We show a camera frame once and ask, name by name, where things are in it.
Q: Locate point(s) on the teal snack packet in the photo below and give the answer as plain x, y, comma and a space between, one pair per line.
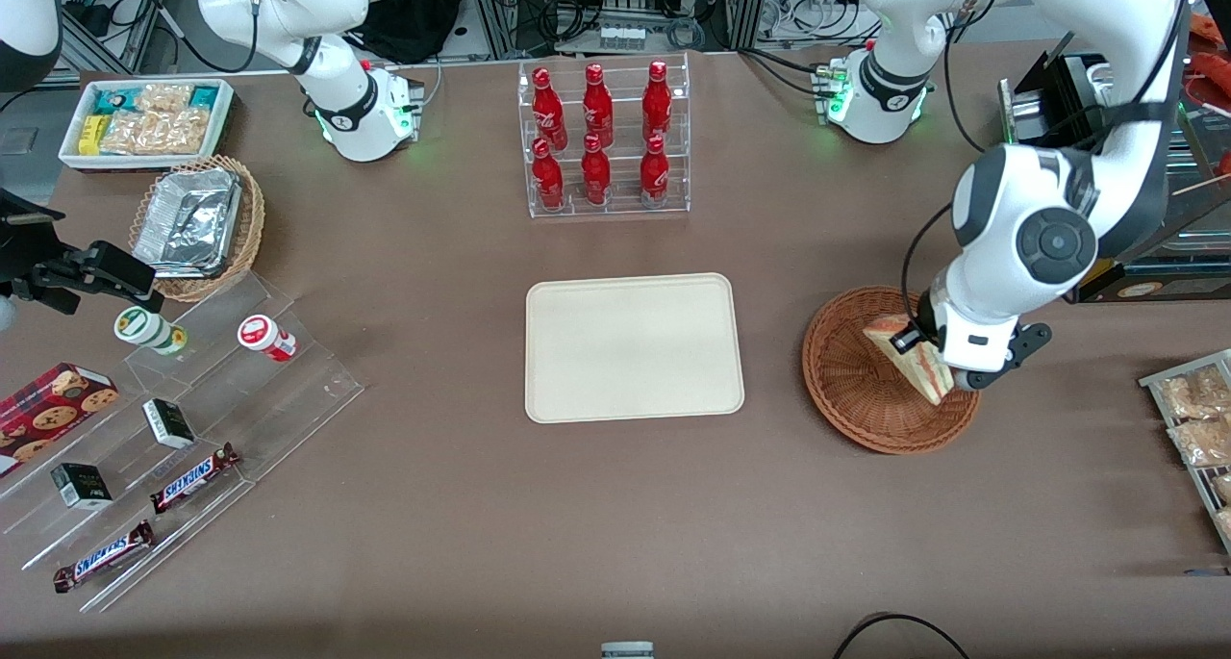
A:
115, 99

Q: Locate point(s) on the red lid white jar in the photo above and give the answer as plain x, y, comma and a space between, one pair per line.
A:
264, 337

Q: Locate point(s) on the white rectangular snack bin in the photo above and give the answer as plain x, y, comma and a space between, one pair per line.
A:
72, 159

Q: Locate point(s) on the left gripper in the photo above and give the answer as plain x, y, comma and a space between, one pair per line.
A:
925, 315

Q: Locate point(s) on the brown round wicker basket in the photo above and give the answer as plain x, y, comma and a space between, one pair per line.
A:
856, 390

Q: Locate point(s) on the grey snack tray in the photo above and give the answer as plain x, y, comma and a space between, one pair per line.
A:
1154, 382

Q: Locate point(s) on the clear acrylic bottle rack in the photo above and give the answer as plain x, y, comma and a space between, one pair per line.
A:
615, 212

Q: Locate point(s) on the small black carton box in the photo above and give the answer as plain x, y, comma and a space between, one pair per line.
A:
82, 486
169, 424

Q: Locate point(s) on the red cola bottle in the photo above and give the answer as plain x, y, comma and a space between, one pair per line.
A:
595, 176
654, 176
547, 180
548, 111
597, 109
657, 101

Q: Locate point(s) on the triangular sandwich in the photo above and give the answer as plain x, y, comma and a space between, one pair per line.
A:
914, 366

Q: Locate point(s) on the beige rectangular serving tray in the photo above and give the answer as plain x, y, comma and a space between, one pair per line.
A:
635, 351

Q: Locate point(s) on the clear bag of crackers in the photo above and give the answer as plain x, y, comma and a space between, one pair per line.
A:
1202, 441
1193, 394

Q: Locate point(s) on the black cloth bag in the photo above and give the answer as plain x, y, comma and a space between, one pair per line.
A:
414, 10

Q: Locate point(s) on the light wicker basket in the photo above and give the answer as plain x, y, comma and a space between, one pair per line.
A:
248, 226

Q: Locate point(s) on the green lid sunflower jar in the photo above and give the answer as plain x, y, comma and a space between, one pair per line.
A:
144, 329

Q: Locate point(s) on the grey white metal bracket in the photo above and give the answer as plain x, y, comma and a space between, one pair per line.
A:
627, 650

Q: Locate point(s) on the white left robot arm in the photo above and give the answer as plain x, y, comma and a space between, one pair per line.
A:
1048, 207

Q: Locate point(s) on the silver foil container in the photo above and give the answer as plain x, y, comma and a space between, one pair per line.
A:
188, 221

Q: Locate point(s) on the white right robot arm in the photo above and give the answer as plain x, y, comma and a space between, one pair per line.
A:
356, 111

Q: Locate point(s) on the clear acrylic stepped display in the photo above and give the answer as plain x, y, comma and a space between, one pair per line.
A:
240, 409

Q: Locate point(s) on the clear bag of nuts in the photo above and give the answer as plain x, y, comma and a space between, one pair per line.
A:
154, 132

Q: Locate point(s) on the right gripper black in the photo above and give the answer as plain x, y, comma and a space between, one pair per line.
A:
34, 251

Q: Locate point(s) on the red chocolate chip cookie box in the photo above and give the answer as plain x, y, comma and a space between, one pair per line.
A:
48, 409

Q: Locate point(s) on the yellow snack packet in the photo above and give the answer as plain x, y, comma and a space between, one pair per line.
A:
90, 135

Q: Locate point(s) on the Snickers chocolate bar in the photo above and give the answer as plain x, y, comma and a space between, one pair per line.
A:
192, 479
104, 557

